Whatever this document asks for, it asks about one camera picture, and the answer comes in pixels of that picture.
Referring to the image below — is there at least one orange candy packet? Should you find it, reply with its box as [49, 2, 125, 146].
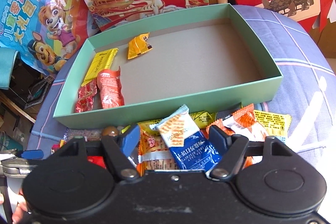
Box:
[127, 32, 153, 60]

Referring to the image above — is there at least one yellow wafer packet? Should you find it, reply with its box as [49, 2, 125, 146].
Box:
[81, 48, 118, 86]

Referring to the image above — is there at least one orange snack packet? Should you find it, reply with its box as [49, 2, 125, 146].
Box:
[205, 103, 276, 169]

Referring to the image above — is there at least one blue cartoon dog snack bag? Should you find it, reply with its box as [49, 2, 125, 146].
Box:
[1, 0, 98, 75]

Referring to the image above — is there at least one yellow text snack packet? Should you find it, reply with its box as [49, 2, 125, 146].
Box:
[253, 110, 291, 140]

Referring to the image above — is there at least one blue white cracker packet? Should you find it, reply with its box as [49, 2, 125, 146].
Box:
[149, 105, 222, 172]

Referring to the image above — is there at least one chocolate ball lollipop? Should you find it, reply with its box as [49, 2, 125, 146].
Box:
[101, 126, 120, 137]

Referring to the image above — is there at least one green cardboard box tray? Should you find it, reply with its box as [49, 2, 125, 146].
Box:
[54, 4, 283, 129]

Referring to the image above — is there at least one purple snack bar wrapper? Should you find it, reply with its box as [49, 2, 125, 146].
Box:
[64, 128, 102, 141]

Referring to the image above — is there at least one red spicy strip packet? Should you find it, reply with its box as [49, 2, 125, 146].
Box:
[97, 68, 125, 109]

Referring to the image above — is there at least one dark red patterned snack packet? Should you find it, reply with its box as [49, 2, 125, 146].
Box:
[75, 79, 97, 113]

